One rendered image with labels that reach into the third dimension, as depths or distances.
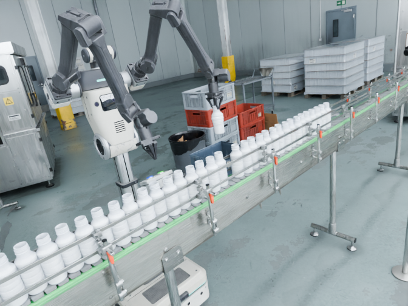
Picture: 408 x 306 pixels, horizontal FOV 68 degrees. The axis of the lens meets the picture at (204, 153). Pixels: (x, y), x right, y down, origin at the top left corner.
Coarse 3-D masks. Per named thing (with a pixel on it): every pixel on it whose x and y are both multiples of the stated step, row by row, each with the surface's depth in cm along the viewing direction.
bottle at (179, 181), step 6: (174, 174) 123; (180, 174) 123; (174, 180) 125; (180, 180) 124; (180, 186) 123; (180, 192) 124; (186, 192) 126; (180, 198) 125; (186, 198) 126; (186, 204) 127
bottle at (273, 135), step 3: (270, 129) 162; (273, 129) 162; (270, 132) 163; (273, 132) 162; (270, 135) 163; (273, 135) 162; (276, 135) 162; (273, 138) 162; (276, 141) 163; (273, 144) 163; (276, 144) 163; (273, 147) 164; (276, 147) 164; (276, 150) 164; (279, 153) 166
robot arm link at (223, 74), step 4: (208, 72) 161; (216, 72) 165; (220, 72) 164; (224, 72) 163; (228, 72) 166; (208, 76) 164; (212, 76) 165; (220, 76) 165; (224, 76) 165; (228, 76) 166; (220, 80) 167; (224, 80) 166; (228, 80) 166
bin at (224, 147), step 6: (216, 144) 221; (222, 144) 224; (228, 144) 219; (204, 150) 214; (210, 150) 218; (216, 150) 222; (222, 150) 226; (228, 150) 221; (192, 156) 203; (198, 156) 211; (204, 156) 215; (192, 162) 206; (204, 162) 197; (228, 162) 187; (228, 174) 190
